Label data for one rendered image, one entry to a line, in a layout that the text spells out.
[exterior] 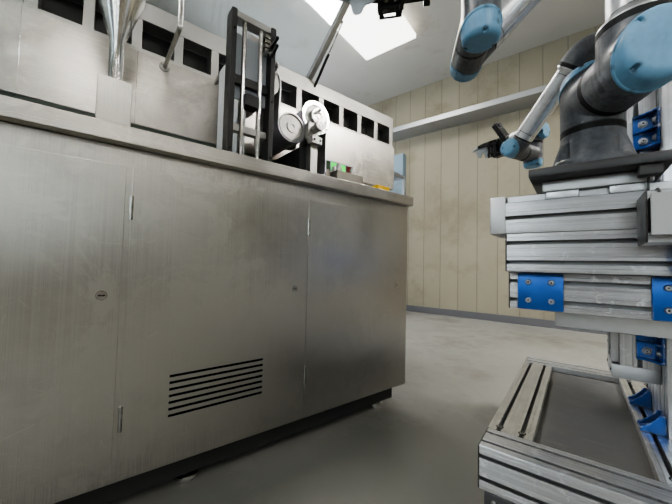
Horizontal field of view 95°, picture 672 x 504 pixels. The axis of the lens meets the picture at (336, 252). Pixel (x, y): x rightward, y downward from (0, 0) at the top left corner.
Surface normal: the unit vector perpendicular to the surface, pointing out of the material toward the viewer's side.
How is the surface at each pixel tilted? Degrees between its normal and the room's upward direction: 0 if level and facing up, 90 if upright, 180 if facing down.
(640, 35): 97
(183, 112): 90
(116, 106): 90
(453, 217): 90
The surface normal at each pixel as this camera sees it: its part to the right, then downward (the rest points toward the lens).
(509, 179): -0.61, -0.05
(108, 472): 0.62, -0.02
